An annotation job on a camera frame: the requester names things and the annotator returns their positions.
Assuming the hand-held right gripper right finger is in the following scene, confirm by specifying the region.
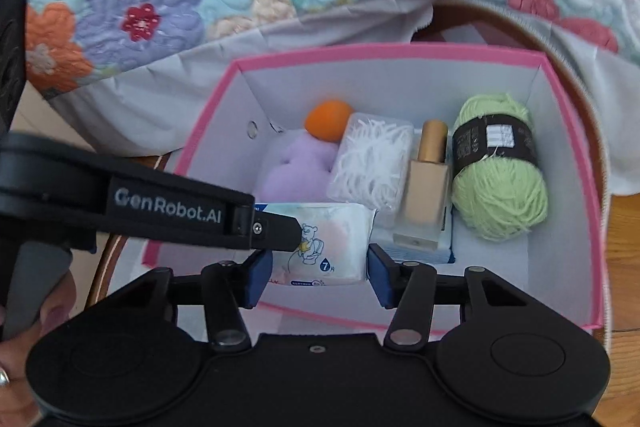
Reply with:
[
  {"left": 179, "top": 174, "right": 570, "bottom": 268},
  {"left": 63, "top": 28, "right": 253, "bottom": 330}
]
[{"left": 367, "top": 244, "right": 526, "bottom": 352}]

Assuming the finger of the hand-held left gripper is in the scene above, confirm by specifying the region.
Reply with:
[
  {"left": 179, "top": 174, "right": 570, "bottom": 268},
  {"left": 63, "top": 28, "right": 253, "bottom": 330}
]
[{"left": 250, "top": 206, "right": 302, "bottom": 254}]

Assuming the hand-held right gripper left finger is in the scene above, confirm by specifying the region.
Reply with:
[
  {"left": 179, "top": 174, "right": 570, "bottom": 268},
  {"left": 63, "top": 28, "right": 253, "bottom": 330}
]
[{"left": 125, "top": 252, "right": 273, "bottom": 352}]

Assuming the small white tissue pack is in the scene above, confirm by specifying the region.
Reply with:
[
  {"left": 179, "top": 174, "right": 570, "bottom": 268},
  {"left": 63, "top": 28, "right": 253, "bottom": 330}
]
[{"left": 252, "top": 201, "right": 377, "bottom": 289}]

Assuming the purple plush toy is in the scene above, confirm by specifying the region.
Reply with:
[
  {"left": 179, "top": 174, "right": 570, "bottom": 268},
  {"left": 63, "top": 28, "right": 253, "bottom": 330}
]
[{"left": 256, "top": 129, "right": 338, "bottom": 205}]

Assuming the blue wet wipes pack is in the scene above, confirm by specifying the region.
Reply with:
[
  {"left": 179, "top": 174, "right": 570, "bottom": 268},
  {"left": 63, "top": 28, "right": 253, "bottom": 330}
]
[{"left": 370, "top": 204, "right": 456, "bottom": 265}]

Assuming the gold cap foundation bottle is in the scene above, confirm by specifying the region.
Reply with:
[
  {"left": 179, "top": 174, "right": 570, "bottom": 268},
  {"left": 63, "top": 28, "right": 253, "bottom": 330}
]
[{"left": 392, "top": 119, "right": 451, "bottom": 252}]

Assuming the clear floss pick container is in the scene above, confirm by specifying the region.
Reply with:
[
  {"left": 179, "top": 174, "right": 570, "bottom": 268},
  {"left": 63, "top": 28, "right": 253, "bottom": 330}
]
[{"left": 326, "top": 112, "right": 416, "bottom": 214}]

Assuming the orange makeup sponge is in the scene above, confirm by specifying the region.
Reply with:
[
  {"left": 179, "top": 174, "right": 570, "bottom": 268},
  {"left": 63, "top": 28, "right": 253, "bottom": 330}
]
[{"left": 304, "top": 101, "right": 353, "bottom": 142}]

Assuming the green yarn ball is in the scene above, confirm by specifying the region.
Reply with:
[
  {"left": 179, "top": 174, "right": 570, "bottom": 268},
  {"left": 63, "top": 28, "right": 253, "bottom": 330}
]
[{"left": 450, "top": 93, "right": 550, "bottom": 242}]

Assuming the pink cardboard box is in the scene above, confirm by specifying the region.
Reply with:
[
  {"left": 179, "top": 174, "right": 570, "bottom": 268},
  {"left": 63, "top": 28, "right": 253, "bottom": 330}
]
[{"left": 141, "top": 43, "right": 606, "bottom": 333}]

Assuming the person's left hand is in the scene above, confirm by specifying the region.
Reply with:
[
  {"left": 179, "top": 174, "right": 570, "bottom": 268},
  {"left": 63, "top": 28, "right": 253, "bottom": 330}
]
[{"left": 0, "top": 277, "right": 77, "bottom": 413}]

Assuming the checked oval rug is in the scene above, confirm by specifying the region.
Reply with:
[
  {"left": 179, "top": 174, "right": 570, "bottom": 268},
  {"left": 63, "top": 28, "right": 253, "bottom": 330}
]
[{"left": 87, "top": 2, "right": 613, "bottom": 343}]

